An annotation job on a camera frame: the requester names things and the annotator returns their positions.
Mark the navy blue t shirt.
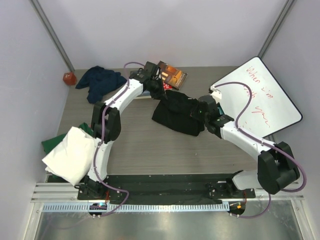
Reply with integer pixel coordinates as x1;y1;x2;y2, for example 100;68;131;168
75;66;127;104

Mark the teal cutting mat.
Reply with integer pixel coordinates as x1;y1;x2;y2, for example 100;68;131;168
217;106;224;116

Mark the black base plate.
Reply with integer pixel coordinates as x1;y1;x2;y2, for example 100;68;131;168
74;173;256;205

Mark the dark cover paperback book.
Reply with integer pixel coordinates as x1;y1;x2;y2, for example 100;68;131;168
158;61;188;91

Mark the white folded t shirt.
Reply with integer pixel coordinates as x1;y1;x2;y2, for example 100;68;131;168
42;126;95;186

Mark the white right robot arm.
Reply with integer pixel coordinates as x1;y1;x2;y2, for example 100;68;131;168
190;95;303;198

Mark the small red cube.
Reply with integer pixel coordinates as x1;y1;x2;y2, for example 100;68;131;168
62;72;77;86

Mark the white dry-erase board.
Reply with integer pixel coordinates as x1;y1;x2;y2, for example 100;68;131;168
213;56;303;137

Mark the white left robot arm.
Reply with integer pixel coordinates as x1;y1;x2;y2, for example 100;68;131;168
78;61;166;200

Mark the red cover book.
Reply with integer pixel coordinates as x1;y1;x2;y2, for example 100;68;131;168
163;81;173;91

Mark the white perforated cable rail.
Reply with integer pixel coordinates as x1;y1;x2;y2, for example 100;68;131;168
42;202;230;213

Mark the black t shirt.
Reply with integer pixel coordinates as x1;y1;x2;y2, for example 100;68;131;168
151;90;205;137

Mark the green t shirt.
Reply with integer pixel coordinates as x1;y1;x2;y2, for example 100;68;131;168
41;122;94;155

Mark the blue 1984 paperback book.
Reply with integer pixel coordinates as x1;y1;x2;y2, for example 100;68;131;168
129;70;152;100

